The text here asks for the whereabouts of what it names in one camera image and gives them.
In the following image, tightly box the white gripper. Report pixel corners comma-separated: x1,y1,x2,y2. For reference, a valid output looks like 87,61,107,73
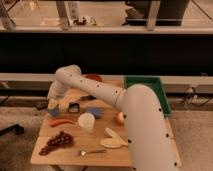
47,81,69,117

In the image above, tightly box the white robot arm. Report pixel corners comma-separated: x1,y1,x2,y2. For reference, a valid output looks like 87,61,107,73
48,65,180,171

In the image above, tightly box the black white eraser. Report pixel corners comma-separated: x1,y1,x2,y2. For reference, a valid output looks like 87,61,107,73
68,103,80,113

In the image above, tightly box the translucent plastic cup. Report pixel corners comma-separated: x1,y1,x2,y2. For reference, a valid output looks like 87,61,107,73
78,113,95,133

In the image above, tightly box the orange carrot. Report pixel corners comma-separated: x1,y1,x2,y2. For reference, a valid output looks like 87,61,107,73
49,119,75,127

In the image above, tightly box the red grape bunch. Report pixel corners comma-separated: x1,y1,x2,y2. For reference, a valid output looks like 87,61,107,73
39,131,74,156

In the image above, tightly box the wooden board table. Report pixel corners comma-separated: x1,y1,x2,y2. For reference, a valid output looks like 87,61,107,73
30,79,183,168

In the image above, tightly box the red plate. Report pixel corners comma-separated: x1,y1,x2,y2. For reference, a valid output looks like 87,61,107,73
85,74,103,82

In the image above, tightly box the metal spoon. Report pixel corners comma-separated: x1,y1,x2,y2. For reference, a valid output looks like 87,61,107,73
78,149,107,157

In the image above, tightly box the cream banana upper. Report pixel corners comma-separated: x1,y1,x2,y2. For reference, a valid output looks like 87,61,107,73
105,127,122,139

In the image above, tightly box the cream banana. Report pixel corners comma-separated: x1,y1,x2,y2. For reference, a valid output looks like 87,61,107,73
100,138,127,149
105,127,122,139

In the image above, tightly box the orange apple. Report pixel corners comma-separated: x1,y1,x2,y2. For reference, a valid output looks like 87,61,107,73
116,112,124,125

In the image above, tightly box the cream banana lower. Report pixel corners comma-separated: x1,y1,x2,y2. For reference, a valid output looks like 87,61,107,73
100,138,127,149

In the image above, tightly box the green plastic bin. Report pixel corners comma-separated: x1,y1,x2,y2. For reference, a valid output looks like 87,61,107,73
124,75,171,117

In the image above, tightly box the dark red-handled tool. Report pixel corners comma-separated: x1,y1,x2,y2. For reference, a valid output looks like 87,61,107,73
74,95,96,103

